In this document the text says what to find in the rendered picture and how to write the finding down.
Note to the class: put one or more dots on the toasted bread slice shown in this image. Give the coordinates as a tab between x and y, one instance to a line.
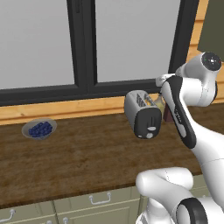
150	101

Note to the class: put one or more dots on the pale green cupboard door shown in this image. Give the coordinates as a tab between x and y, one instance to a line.
102	217

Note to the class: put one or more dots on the pile of blueberries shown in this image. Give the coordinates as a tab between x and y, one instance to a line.
40	129

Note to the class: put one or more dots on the white toaster lever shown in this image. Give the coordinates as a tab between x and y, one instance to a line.
151	127

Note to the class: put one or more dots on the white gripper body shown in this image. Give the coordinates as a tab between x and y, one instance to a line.
162	79

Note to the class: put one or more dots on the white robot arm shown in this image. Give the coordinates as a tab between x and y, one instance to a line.
210	151

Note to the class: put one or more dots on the dark brown block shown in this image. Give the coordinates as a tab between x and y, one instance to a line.
167	115

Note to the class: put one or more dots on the silver and black toaster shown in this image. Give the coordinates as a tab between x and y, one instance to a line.
132	110

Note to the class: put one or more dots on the grey bowl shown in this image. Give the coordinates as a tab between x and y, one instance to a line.
26	129

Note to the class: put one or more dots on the dark olive wall cupboard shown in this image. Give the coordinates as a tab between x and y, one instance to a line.
211	26

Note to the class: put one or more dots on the black window frame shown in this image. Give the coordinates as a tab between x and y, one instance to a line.
84	43

